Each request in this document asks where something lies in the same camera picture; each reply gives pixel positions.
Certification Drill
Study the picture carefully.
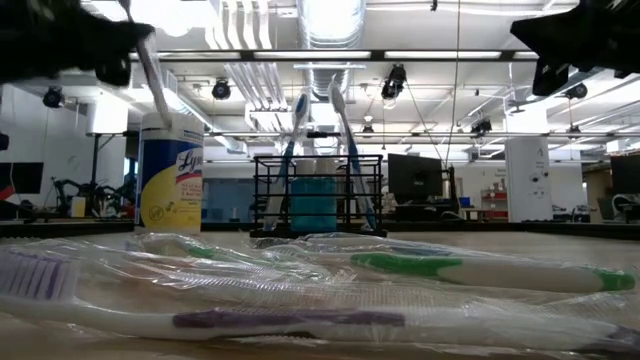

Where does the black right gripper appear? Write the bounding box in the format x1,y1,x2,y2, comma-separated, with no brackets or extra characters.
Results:
509,0,640,97

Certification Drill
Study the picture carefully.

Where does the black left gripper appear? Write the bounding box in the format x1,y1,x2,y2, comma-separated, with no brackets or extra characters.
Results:
0,0,156,88

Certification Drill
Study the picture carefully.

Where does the blue toothbrush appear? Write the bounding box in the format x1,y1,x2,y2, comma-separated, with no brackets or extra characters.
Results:
327,78,379,233
263,88,313,233

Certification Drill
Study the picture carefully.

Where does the black ceiling spotlight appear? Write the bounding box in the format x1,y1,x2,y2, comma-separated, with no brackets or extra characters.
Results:
380,63,408,101
211,77,233,101
41,85,67,110
564,82,590,101
469,118,494,139

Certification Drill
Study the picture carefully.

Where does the black computer monitor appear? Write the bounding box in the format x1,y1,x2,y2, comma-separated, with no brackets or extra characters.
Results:
0,161,45,196
387,152,445,205
608,154,640,196

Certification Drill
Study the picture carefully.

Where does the disinfecting wipes canister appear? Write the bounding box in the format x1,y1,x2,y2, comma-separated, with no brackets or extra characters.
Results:
135,112,205,236

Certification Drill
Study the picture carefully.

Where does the red storage shelf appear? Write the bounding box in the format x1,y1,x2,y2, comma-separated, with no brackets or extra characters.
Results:
480,188,510,222

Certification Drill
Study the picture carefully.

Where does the thin hanging cable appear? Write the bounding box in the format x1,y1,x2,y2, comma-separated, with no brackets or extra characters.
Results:
443,0,462,169

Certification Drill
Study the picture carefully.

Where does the black wire caddy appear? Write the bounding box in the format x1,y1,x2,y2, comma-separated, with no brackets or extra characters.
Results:
248,153,389,240

